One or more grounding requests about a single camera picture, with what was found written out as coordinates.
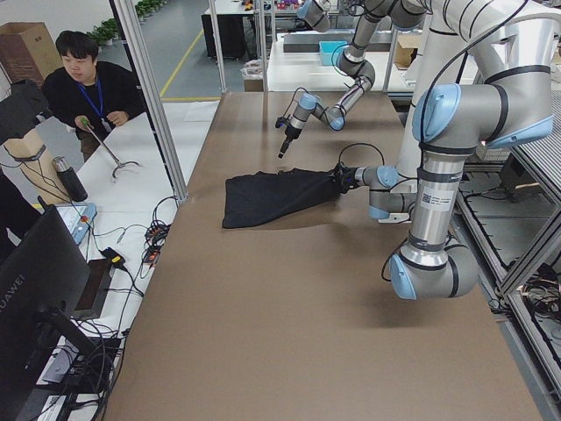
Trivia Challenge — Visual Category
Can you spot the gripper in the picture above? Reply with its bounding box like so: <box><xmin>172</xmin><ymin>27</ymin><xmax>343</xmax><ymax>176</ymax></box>
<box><xmin>278</xmin><ymin>124</ymin><xmax>302</xmax><ymax>159</ymax></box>
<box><xmin>331</xmin><ymin>163</ymin><xmax>358</xmax><ymax>194</ymax></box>

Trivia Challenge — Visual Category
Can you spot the black graphic t-shirt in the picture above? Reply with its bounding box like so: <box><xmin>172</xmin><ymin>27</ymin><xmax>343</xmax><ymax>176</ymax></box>
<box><xmin>222</xmin><ymin>168</ymin><xmax>341</xmax><ymax>229</ymax></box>

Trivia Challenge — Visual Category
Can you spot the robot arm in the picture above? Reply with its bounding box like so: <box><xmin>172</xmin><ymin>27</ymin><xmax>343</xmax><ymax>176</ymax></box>
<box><xmin>339</xmin><ymin>1</ymin><xmax>560</xmax><ymax>300</ymax></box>
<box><xmin>275</xmin><ymin>0</ymin><xmax>426</xmax><ymax>158</ymax></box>

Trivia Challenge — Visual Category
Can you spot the blue plastic bin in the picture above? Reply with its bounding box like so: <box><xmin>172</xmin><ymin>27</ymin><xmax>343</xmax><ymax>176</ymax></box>
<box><xmin>318</xmin><ymin>40</ymin><xmax>348</xmax><ymax>67</ymax></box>

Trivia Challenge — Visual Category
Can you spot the power strip with red switches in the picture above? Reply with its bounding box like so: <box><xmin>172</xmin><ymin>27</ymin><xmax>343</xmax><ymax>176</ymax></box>
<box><xmin>142</xmin><ymin>219</ymin><xmax>171</xmax><ymax>267</ymax></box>

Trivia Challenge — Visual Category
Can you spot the seated person in black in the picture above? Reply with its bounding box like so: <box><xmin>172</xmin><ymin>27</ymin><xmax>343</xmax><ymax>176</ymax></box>
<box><xmin>42</xmin><ymin>30</ymin><xmax>145</xmax><ymax>160</ymax></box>

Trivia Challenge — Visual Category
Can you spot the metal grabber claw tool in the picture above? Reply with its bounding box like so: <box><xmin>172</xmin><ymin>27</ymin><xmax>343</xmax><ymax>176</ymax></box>
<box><xmin>80</xmin><ymin>117</ymin><xmax>140</xmax><ymax>183</ymax></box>

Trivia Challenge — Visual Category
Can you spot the dark thermos bottle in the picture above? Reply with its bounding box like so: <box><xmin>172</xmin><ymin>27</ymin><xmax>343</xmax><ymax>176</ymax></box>
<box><xmin>53</xmin><ymin>156</ymin><xmax>88</xmax><ymax>202</ymax></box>

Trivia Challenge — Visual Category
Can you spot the teach pendant tablet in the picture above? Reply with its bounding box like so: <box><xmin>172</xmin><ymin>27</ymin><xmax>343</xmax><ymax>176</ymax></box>
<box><xmin>55</xmin><ymin>203</ymin><xmax>97</xmax><ymax>245</ymax></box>

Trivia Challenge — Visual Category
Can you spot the cardboard box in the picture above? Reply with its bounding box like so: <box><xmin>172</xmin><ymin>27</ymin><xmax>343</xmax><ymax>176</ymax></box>
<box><xmin>1</xmin><ymin>22</ymin><xmax>62</xmax><ymax>87</ymax></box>

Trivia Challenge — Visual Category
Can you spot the black computer monitor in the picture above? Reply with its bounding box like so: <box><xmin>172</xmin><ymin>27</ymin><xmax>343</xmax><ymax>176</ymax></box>
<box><xmin>1</xmin><ymin>206</ymin><xmax>95</xmax><ymax>420</ymax></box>

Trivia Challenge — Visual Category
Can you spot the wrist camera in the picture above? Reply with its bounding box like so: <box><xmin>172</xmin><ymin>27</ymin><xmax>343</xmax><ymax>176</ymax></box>
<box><xmin>275</xmin><ymin>117</ymin><xmax>290</xmax><ymax>129</ymax></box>

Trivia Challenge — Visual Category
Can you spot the aluminium frame post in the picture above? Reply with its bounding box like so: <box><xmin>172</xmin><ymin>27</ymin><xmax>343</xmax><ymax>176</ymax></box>
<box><xmin>110</xmin><ymin>0</ymin><xmax>188</xmax><ymax>205</ymax></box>

